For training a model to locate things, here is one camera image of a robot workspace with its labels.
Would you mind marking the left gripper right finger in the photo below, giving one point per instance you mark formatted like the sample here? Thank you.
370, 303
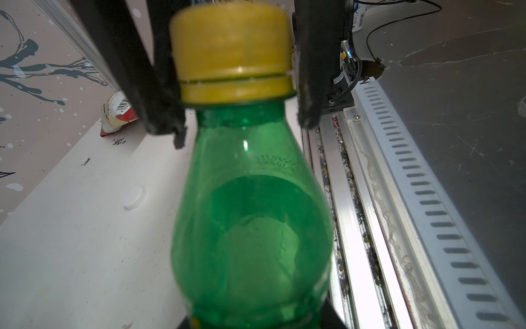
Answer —
330, 318

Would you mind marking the white bottle cap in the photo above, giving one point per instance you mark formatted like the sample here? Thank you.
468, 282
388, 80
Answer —
134, 198

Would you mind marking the red snack bag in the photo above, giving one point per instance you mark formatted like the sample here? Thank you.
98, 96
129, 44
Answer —
117, 112

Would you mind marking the green plastic bottle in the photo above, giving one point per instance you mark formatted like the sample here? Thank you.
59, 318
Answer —
253, 235

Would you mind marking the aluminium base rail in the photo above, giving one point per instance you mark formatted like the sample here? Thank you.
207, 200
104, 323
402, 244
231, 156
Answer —
403, 256

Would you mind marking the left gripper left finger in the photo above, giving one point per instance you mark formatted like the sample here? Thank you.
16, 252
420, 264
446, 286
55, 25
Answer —
185, 324

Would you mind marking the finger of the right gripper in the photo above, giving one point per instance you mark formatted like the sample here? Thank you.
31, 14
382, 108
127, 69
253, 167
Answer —
150, 84
319, 28

